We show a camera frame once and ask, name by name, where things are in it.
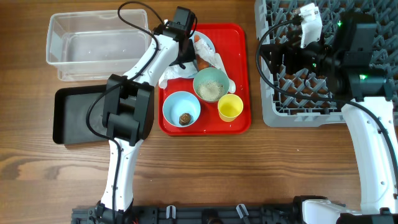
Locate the large white tissue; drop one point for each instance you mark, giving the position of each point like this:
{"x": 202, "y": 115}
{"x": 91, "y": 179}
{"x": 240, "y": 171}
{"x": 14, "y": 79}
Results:
{"x": 175, "y": 72}

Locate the clear plastic bin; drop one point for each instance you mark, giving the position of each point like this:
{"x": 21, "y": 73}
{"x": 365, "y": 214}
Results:
{"x": 92, "y": 45}

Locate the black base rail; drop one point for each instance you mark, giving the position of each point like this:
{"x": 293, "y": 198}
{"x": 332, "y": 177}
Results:
{"x": 186, "y": 214}

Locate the small white tissue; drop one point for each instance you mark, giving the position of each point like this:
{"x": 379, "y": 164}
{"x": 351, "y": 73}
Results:
{"x": 211, "y": 59}

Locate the brown shiitake mushroom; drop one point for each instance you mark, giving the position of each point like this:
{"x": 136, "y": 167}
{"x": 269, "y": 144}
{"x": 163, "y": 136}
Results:
{"x": 185, "y": 119}

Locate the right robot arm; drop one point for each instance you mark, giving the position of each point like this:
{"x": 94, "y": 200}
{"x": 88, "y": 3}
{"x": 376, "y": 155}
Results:
{"x": 365, "y": 96}

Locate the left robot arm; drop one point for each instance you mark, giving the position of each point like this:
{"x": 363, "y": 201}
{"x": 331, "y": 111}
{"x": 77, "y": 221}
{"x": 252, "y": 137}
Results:
{"x": 128, "y": 111}

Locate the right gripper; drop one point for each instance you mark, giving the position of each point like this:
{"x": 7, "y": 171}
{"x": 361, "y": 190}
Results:
{"x": 282, "y": 58}

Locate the grey dishwasher rack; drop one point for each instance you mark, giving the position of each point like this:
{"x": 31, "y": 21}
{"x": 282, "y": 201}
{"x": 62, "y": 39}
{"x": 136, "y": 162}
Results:
{"x": 280, "y": 110}

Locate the red serving tray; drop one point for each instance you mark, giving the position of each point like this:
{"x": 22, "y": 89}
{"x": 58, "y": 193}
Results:
{"x": 230, "y": 42}

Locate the green bowl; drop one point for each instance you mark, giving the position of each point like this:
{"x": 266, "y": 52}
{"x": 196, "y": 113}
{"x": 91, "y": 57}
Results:
{"x": 210, "y": 73}

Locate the light blue plate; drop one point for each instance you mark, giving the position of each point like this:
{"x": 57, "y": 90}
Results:
{"x": 207, "y": 40}

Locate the orange carrot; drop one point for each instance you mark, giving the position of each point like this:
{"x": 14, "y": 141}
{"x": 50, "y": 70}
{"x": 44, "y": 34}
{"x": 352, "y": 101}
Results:
{"x": 201, "y": 50}

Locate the yellow cup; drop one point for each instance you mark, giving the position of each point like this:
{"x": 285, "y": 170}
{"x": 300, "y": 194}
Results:
{"x": 230, "y": 106}

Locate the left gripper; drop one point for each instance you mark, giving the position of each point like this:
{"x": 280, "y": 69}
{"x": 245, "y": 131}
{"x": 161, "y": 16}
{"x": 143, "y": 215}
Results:
{"x": 190, "y": 57}

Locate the white plastic spoon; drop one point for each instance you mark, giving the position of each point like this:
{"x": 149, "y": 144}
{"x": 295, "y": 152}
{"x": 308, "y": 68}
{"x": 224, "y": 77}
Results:
{"x": 231, "y": 85}

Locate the black plastic tray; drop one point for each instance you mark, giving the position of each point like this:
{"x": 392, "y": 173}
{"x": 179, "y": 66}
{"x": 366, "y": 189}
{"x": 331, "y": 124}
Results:
{"x": 70, "y": 109}

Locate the light blue bowl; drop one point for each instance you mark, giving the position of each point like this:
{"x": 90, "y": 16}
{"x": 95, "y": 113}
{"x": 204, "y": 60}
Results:
{"x": 178, "y": 103}

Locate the pile of white rice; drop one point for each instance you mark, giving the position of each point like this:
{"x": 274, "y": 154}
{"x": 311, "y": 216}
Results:
{"x": 210, "y": 90}

